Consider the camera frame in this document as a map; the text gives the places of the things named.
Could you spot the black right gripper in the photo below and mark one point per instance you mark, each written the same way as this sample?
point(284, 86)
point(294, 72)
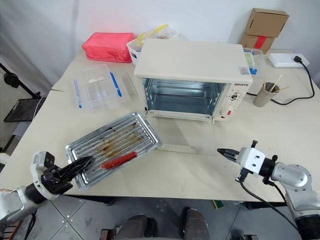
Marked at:
point(236, 156)

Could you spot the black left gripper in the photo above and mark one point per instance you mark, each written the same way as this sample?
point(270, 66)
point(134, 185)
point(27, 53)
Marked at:
point(56, 181)

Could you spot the ribbed metal baking tray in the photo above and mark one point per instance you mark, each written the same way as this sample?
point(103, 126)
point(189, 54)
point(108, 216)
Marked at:
point(125, 135)

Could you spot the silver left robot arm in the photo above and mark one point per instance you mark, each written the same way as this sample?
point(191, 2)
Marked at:
point(12, 203)

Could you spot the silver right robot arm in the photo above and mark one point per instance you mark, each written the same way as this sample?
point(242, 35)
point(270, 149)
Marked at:
point(292, 175)

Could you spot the red sausage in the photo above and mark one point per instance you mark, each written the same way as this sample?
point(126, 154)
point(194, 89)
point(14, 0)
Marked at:
point(120, 160)

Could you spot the glass toaster oven door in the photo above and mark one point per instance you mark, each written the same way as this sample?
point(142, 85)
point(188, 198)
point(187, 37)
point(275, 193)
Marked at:
point(177, 148)

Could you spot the cream toaster oven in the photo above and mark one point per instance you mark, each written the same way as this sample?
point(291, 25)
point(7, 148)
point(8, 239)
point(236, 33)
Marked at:
point(190, 57)

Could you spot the green yellow sponge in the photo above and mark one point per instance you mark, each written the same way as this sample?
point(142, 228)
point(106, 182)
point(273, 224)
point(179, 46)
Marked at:
point(218, 204)

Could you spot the grey cup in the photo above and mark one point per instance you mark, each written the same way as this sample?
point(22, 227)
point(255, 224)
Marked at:
point(262, 98)

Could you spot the clear box with blue clips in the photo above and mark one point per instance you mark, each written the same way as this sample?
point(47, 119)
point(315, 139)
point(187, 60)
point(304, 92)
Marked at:
point(97, 92)

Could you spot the dark rounded shape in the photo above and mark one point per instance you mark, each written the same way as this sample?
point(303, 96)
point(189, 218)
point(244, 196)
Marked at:
point(136, 227)
point(196, 225)

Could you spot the black stand platform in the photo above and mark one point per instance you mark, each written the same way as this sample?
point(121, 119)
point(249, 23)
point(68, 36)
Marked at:
point(25, 110)

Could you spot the wooden skewer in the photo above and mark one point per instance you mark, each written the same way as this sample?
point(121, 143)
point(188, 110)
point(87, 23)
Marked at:
point(278, 80)
point(283, 88)

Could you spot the clear plastic lid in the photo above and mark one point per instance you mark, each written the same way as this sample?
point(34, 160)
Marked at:
point(128, 83)

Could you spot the clear container with green contents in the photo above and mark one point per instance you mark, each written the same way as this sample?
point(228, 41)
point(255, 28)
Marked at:
point(255, 58)

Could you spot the white power strip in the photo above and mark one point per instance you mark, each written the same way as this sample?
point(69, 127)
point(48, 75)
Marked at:
point(281, 60)

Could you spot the red wrapped box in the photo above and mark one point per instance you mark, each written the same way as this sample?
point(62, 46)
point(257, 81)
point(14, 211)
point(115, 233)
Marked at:
point(110, 58)
point(107, 41)

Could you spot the cardboard box with red tape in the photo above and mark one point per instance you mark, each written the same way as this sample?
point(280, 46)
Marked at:
point(250, 42)

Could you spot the white plastic basket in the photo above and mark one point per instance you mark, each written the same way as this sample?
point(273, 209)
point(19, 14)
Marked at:
point(132, 53)

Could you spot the plain brown cardboard box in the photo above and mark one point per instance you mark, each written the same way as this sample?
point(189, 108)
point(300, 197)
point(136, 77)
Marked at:
point(267, 22)

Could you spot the yellow plastic item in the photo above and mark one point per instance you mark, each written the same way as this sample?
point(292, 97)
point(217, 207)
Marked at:
point(160, 28)

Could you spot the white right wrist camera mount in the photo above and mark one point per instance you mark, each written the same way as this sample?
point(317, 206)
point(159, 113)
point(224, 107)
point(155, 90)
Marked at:
point(252, 160)

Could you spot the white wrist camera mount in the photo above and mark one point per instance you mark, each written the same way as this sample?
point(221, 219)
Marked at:
point(252, 160)
point(37, 160)

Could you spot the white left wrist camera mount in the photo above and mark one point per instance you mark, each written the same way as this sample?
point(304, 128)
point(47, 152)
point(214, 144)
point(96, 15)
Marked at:
point(37, 160)

